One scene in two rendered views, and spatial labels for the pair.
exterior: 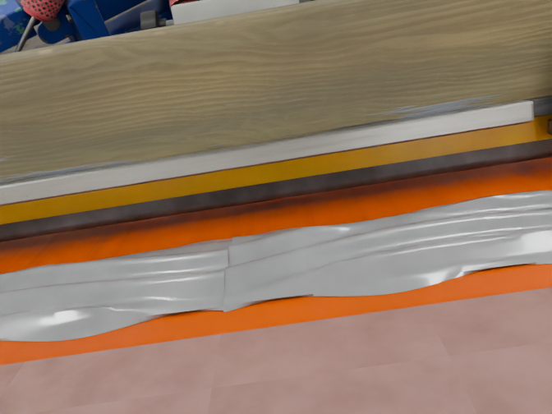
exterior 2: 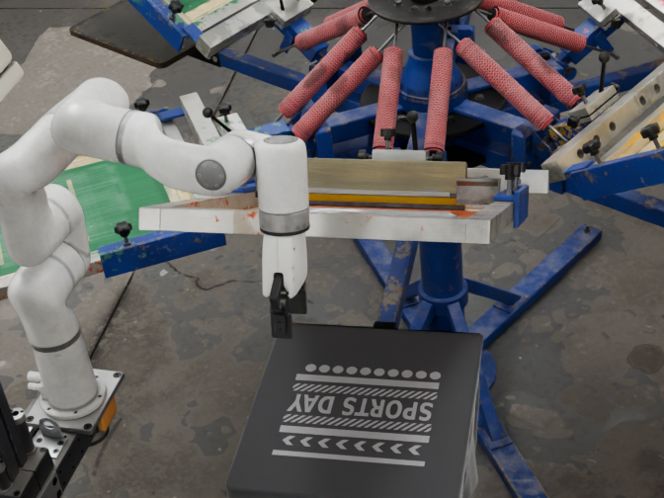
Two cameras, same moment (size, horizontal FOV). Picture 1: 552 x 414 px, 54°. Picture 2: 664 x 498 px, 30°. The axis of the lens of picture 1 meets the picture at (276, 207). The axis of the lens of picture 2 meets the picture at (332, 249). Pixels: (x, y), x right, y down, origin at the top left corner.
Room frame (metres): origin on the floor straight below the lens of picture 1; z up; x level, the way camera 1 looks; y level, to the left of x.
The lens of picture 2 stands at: (-1.90, -0.26, 2.71)
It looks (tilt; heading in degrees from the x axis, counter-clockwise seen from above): 37 degrees down; 10
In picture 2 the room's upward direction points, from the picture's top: 7 degrees counter-clockwise
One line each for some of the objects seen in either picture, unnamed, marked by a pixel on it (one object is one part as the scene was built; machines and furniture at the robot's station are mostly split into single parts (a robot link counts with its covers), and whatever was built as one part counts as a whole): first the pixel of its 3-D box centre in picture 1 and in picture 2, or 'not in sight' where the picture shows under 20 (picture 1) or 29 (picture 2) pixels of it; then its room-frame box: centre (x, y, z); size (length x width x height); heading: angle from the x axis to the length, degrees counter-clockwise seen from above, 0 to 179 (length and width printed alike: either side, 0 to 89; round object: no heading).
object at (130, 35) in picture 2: not in sight; (258, 66); (1.38, 0.50, 0.91); 1.34 x 0.40 x 0.08; 55
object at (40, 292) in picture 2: not in sight; (46, 296); (-0.28, 0.56, 1.37); 0.13 x 0.10 x 0.16; 166
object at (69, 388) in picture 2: not in sight; (57, 365); (-0.28, 0.58, 1.21); 0.16 x 0.13 x 0.15; 81
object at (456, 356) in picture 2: not in sight; (361, 406); (-0.12, 0.05, 0.95); 0.48 x 0.44 x 0.01; 175
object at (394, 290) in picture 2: not in sight; (399, 276); (0.38, 0.01, 0.89); 1.24 x 0.06 x 0.06; 175
